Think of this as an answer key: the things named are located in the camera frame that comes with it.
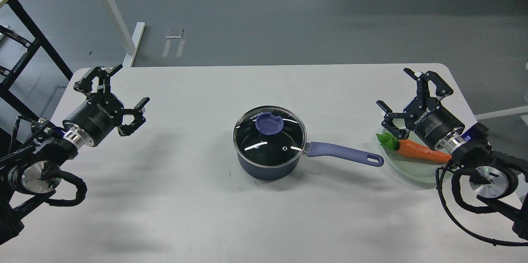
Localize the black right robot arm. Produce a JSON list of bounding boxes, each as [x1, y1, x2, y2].
[[377, 68, 528, 247]]

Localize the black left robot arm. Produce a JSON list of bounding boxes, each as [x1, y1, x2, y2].
[[0, 65, 150, 244]]

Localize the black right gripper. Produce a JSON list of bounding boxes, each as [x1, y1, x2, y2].
[[376, 68, 464, 150]]

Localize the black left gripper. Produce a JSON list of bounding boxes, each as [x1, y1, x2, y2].
[[62, 64, 150, 147]]

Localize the blue saucepan with handle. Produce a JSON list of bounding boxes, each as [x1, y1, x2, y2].
[[232, 106, 384, 181]]

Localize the glass lid with blue knob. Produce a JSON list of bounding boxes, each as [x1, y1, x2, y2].
[[233, 106, 307, 168]]

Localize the black metal rack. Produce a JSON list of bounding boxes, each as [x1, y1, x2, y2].
[[0, 0, 74, 122]]

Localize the orange toy carrot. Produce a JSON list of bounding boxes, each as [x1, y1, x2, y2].
[[376, 133, 451, 163]]

